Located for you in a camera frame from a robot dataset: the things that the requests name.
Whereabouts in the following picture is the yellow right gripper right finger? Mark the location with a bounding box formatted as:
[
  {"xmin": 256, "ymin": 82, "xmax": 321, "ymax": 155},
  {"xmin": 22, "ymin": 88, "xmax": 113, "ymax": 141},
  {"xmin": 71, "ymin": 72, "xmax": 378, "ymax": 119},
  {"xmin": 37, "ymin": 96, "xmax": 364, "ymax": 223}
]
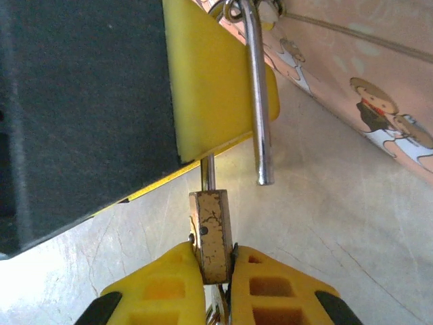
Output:
[{"xmin": 229, "ymin": 244, "xmax": 365, "ymax": 325}]

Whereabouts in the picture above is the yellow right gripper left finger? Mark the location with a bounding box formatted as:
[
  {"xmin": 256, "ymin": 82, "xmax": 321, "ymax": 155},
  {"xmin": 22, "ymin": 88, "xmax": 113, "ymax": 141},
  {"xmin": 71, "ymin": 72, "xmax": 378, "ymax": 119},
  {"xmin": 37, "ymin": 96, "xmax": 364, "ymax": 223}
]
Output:
[{"xmin": 81, "ymin": 240, "xmax": 208, "ymax": 325}]

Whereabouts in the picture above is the brass padlock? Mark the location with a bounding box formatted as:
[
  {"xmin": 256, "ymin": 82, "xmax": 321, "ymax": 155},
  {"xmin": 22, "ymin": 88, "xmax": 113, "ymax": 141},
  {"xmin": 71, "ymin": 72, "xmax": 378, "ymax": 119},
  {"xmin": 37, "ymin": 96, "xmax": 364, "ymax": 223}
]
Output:
[{"xmin": 187, "ymin": 0, "xmax": 275, "ymax": 286}]

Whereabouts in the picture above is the metal box hasp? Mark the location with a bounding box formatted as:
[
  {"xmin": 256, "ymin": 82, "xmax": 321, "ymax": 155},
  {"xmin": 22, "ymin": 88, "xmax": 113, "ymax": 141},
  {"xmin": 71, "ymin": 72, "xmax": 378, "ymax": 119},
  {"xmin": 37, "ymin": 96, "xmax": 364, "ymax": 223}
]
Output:
[{"xmin": 206, "ymin": 0, "xmax": 288, "ymax": 31}]

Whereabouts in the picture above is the pink cartoon couple box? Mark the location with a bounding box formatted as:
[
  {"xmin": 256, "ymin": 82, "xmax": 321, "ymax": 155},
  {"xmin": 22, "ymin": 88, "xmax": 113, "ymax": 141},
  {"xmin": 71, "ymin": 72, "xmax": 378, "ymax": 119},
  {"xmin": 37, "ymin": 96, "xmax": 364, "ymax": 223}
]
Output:
[{"xmin": 199, "ymin": 0, "xmax": 433, "ymax": 189}]

